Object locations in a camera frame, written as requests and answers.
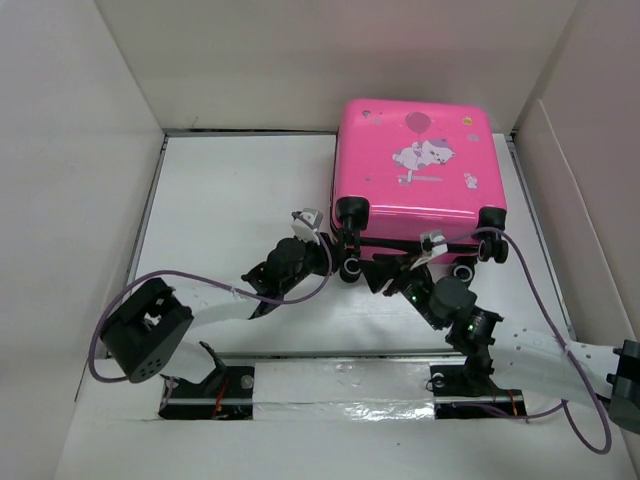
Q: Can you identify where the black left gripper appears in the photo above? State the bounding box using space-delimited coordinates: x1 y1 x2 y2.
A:
280 232 343 294

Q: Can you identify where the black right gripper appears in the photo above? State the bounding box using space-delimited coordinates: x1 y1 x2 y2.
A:
356 247 443 330

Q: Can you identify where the pink hard-shell suitcase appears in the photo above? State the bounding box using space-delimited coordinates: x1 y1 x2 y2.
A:
330 98 508 283

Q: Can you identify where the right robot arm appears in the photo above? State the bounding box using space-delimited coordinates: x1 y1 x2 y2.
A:
360 257 639 433

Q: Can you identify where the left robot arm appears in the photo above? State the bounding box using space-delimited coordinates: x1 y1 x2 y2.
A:
88 232 338 397

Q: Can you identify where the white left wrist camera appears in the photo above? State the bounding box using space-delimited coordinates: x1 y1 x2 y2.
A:
291 208 323 245

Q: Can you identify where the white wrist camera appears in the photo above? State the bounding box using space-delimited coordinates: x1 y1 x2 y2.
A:
291 208 323 245
413 230 448 267

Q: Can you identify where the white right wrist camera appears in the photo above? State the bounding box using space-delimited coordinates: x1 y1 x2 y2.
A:
413 230 448 267

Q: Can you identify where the white foam block rail cover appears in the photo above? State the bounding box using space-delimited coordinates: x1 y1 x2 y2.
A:
252 359 435 422

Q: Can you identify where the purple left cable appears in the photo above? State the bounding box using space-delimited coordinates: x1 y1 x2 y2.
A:
88 212 337 385

